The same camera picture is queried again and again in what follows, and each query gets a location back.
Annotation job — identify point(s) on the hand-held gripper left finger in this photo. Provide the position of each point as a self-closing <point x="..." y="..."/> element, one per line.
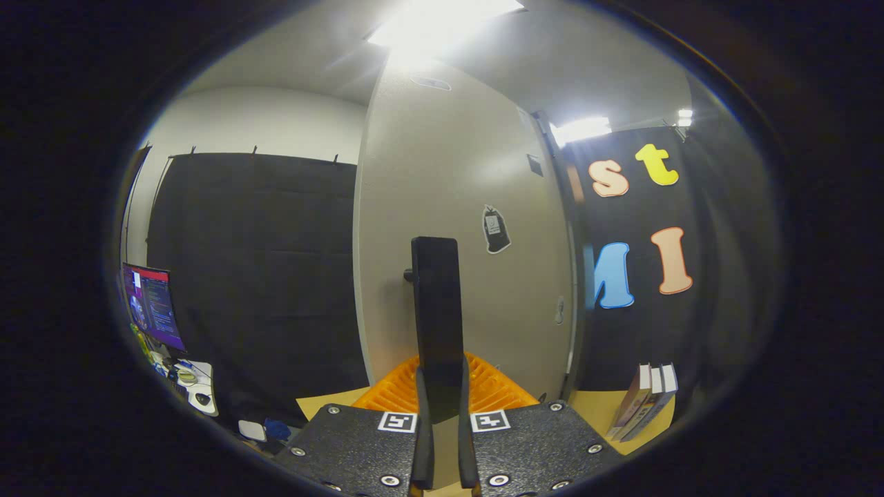
<point x="423" y="449"/>

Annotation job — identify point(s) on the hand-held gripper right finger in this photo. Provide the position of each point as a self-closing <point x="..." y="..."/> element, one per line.
<point x="468" y="449"/>

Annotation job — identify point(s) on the small blue object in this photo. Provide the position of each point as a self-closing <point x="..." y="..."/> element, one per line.
<point x="277" y="430"/>

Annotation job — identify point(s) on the small white box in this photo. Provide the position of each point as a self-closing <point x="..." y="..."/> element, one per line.
<point x="252" y="431"/>

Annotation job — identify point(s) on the white spine book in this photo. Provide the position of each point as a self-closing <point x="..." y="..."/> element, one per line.
<point x="651" y="404"/>

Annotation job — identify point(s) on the blue spine book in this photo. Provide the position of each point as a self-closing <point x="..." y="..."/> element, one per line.
<point x="666" y="390"/>

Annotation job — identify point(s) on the black backdrop cloth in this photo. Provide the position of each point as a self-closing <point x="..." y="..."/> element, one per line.
<point x="262" y="276"/>

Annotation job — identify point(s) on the computer monitor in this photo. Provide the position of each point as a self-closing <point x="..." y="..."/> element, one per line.
<point x="153" y="307"/>

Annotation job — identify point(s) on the large ceiling light panel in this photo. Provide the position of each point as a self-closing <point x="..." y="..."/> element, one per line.
<point x="442" y="27"/>

